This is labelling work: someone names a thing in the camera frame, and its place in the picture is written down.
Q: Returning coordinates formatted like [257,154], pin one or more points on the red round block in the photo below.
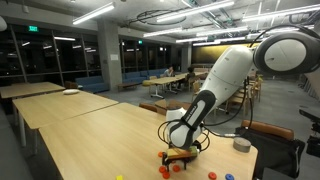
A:
[162,169]
[166,175]
[176,168]

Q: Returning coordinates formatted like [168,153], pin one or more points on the black bag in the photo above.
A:
[274,152]

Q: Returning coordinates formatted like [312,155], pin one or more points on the yellow square block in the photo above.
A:
[119,177]

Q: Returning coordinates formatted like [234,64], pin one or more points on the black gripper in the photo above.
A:
[175,154]

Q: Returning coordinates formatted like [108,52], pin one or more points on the seated person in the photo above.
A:
[169,72]

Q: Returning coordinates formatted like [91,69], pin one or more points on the green exit sign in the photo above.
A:
[33,29]

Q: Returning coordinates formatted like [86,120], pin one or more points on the wooden side table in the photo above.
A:
[43,110]

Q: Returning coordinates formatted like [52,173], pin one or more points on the brown leather chair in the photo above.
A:
[269,129]

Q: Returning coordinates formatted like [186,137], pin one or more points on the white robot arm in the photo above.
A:
[286,53]

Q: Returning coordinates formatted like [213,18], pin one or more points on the red round block front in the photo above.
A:
[166,175]

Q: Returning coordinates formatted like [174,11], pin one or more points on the white plate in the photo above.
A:
[71,91]

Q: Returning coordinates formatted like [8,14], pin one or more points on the black bowl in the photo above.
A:
[198,146]

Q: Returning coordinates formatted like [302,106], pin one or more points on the blue sofa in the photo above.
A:
[92,84]

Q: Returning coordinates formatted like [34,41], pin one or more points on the red-orange round block near edge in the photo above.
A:
[212,176]

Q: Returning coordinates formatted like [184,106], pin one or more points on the grey tape roll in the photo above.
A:
[241,144]

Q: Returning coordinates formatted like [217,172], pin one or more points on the blue round block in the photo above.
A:
[229,177]

